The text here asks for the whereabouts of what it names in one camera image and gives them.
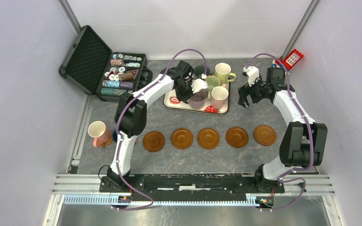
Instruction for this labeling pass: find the dark green mug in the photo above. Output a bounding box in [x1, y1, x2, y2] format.
[193, 65, 211, 79]

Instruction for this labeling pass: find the light green mug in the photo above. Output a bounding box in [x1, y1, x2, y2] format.
[205, 75, 221, 99]

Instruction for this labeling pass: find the aluminium frame rail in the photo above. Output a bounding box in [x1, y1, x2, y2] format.
[44, 173, 344, 226]

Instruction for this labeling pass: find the pale pink white mug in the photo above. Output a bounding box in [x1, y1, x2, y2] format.
[210, 85, 229, 109]

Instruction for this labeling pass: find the yellow-green mug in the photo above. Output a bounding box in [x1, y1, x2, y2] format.
[214, 63, 236, 85]

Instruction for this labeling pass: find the white strawberry print tray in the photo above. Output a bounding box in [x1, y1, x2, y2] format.
[163, 68, 231, 114]

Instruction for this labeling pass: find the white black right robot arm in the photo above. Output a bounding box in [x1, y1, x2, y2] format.
[238, 66, 328, 192]

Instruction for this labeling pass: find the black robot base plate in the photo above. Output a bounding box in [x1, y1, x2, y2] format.
[99, 173, 285, 202]

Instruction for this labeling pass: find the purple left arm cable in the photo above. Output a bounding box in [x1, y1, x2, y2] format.
[111, 48, 208, 212]

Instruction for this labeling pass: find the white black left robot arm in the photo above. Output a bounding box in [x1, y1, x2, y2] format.
[107, 60, 193, 192]

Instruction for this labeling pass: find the dark blue mug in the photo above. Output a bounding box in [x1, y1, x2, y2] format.
[112, 130, 118, 143]

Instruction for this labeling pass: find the lilac mug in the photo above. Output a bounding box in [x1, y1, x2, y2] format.
[188, 90, 206, 110]

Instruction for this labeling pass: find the light orange flat coaster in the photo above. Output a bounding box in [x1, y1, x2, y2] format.
[93, 138, 113, 147]

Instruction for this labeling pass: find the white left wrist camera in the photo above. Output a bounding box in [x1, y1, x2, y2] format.
[191, 79, 208, 94]

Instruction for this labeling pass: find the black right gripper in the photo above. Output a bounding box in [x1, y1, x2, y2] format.
[238, 74, 270, 108]

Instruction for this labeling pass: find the black poker chip case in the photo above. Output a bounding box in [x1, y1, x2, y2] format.
[58, 25, 153, 102]

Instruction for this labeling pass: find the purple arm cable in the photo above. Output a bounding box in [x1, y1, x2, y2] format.
[244, 53, 315, 213]
[111, 48, 208, 212]

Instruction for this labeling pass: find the red blue toy block car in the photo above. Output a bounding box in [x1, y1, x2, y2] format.
[272, 49, 304, 72]

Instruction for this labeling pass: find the brown grooved wooden coaster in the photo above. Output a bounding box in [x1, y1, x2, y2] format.
[225, 126, 249, 148]
[197, 128, 220, 150]
[143, 130, 165, 152]
[170, 128, 194, 150]
[254, 125, 277, 146]

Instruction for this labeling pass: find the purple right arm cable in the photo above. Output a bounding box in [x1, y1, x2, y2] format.
[244, 53, 315, 213]

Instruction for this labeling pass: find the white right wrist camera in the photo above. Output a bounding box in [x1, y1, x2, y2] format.
[243, 66, 260, 87]

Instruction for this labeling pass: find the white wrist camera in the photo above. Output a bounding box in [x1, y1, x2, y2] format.
[191, 79, 208, 94]
[243, 66, 260, 87]

